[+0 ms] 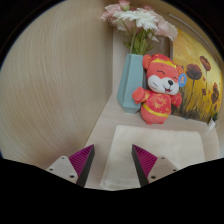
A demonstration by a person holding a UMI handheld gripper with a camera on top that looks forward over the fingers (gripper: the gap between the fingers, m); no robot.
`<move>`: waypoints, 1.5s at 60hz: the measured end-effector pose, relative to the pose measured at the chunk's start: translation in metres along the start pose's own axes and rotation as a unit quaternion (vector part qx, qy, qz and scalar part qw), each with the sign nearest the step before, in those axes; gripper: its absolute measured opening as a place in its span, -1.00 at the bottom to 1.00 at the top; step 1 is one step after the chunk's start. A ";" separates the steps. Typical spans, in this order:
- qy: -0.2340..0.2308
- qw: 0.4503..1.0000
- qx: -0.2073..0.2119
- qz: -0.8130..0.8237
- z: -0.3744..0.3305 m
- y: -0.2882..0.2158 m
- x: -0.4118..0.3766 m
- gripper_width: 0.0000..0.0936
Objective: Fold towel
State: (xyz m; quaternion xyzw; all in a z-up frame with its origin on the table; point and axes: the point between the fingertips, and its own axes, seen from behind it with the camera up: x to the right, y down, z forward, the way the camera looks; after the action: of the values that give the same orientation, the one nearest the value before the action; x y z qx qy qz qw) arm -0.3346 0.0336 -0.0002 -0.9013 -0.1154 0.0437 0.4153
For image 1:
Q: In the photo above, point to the pink and white flower bouquet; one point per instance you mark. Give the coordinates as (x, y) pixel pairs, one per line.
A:
(140, 23)

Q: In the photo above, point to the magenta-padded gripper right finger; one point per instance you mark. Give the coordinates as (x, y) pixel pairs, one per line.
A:
(150, 165)

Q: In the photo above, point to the yellow poppy painting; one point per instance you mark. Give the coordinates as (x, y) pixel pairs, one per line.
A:
(196, 80)

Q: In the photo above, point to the cream folded towel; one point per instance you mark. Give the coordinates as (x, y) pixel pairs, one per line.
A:
(156, 150)

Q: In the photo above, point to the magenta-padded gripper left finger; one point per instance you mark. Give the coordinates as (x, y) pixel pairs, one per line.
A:
(77, 164)

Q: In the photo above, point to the teal angular vase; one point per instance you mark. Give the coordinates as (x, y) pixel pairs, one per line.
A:
(130, 83)

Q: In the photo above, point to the small potted plant white pot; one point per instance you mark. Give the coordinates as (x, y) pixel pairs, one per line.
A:
(213, 121)

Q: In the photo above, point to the red plush mouse toy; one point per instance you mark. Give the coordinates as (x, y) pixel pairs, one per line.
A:
(159, 90)

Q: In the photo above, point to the white light bar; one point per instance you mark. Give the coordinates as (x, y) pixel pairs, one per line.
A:
(196, 30)

